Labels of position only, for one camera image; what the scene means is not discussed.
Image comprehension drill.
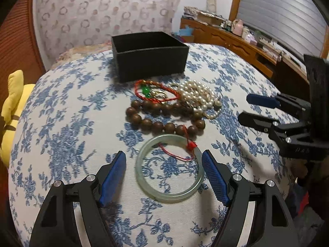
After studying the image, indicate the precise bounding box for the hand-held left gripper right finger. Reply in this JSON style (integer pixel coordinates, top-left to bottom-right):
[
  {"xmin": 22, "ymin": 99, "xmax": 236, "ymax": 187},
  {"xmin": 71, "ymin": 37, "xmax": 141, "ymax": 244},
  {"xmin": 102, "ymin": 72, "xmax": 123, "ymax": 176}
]
[{"xmin": 202, "ymin": 149, "xmax": 296, "ymax": 247}]

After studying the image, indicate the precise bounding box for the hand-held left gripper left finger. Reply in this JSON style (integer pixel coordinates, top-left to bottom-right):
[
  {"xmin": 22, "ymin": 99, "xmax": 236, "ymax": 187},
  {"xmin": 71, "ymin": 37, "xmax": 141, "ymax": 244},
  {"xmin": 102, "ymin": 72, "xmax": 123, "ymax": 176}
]
[{"xmin": 29, "ymin": 150, "xmax": 127, "ymax": 247}]

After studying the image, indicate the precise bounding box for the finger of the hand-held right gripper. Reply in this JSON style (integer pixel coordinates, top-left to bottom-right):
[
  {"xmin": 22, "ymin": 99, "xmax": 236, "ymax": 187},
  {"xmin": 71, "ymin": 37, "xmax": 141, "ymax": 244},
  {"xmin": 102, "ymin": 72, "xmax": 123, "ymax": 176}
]
[
  {"xmin": 246, "ymin": 93, "xmax": 312, "ymax": 120},
  {"xmin": 238, "ymin": 111, "xmax": 313, "ymax": 145}
]

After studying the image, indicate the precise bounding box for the pale green jade bangle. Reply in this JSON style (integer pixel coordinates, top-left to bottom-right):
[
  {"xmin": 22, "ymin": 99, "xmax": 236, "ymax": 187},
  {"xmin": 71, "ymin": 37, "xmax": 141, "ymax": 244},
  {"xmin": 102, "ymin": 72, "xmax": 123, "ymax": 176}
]
[{"xmin": 136, "ymin": 134, "xmax": 205, "ymax": 203}]

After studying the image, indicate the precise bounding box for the white pearl necklace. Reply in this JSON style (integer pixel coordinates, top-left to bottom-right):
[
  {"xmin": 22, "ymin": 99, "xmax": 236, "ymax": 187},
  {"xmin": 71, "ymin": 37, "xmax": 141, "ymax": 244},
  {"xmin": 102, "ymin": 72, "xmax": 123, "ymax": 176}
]
[{"xmin": 177, "ymin": 80, "xmax": 223, "ymax": 119}]

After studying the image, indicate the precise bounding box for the brown wooden bead bracelet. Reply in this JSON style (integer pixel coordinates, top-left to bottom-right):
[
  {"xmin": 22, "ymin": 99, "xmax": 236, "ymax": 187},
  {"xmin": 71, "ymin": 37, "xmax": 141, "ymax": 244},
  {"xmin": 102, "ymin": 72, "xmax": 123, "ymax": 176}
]
[{"xmin": 125, "ymin": 100, "xmax": 206, "ymax": 137}]

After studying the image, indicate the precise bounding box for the red cord bracelet green bead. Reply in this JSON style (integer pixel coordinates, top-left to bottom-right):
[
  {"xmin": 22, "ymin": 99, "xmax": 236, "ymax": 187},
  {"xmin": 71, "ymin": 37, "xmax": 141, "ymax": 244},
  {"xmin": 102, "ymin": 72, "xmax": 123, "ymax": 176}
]
[{"xmin": 134, "ymin": 80, "xmax": 181, "ymax": 105}]

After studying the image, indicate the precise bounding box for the black jewelry box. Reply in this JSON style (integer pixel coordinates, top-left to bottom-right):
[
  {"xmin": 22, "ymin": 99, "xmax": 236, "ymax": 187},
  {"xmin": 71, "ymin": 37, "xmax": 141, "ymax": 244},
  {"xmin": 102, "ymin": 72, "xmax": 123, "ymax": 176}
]
[{"xmin": 111, "ymin": 31, "xmax": 190, "ymax": 83}]

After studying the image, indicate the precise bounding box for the blue floral quilt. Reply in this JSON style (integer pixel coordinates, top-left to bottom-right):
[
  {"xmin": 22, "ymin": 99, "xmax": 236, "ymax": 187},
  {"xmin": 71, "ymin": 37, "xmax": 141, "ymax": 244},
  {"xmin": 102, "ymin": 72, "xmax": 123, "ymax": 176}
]
[{"xmin": 8, "ymin": 42, "xmax": 296, "ymax": 247}]

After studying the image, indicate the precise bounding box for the wooden cabinet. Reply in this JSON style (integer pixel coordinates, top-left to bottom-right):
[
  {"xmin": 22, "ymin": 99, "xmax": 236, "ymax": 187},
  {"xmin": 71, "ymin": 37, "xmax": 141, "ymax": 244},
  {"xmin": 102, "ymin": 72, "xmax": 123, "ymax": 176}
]
[{"xmin": 180, "ymin": 18, "xmax": 309, "ymax": 96}]

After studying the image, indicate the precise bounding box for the pink thermos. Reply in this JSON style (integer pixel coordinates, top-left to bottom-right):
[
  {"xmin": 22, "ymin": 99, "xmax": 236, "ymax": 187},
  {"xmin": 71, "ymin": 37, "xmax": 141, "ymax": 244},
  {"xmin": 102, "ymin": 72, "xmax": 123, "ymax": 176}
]
[{"xmin": 232, "ymin": 19, "xmax": 244, "ymax": 36}]

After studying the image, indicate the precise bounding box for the grey window blind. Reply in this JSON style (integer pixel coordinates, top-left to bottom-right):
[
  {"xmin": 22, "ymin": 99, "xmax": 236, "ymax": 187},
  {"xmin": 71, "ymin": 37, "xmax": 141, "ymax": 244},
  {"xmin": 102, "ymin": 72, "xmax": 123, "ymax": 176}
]
[{"xmin": 235, "ymin": 0, "xmax": 329, "ymax": 59}]

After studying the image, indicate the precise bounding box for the stack of papers and cardboard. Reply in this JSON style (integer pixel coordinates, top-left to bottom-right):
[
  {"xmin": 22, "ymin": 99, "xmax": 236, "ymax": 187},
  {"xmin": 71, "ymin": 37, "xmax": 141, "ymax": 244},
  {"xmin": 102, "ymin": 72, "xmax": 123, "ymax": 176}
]
[{"xmin": 184, "ymin": 6, "xmax": 229, "ymax": 27}]

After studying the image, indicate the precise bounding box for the blue plastic bag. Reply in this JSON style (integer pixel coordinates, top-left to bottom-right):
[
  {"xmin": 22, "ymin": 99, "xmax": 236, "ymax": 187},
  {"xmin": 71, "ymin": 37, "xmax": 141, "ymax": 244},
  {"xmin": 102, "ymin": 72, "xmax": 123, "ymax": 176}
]
[{"xmin": 172, "ymin": 27, "xmax": 195, "ymax": 43}]

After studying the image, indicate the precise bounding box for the pink floral bedspread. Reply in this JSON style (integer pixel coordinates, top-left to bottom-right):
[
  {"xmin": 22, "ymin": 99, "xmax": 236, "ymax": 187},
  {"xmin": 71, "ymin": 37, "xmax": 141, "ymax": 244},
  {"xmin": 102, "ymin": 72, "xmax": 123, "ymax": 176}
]
[{"xmin": 50, "ymin": 42, "xmax": 114, "ymax": 70}]

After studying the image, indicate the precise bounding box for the yellow plush toy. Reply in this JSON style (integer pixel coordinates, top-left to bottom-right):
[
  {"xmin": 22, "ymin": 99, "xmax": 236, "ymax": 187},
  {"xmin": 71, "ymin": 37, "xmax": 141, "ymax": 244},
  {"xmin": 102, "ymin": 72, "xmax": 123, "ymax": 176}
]
[{"xmin": 0, "ymin": 69, "xmax": 36, "ymax": 165}]

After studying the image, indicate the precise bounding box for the wooden louvered wardrobe door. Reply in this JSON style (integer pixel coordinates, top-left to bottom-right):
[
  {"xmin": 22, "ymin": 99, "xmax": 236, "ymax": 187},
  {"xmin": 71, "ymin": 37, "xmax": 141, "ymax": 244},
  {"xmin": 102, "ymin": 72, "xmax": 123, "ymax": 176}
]
[{"xmin": 0, "ymin": 0, "xmax": 47, "ymax": 108}]

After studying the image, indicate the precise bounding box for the ring patterned curtain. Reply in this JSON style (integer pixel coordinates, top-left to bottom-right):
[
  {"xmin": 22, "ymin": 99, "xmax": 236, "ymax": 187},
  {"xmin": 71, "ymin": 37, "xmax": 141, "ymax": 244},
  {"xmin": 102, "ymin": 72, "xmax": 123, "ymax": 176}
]
[{"xmin": 32, "ymin": 0, "xmax": 182, "ymax": 70}]

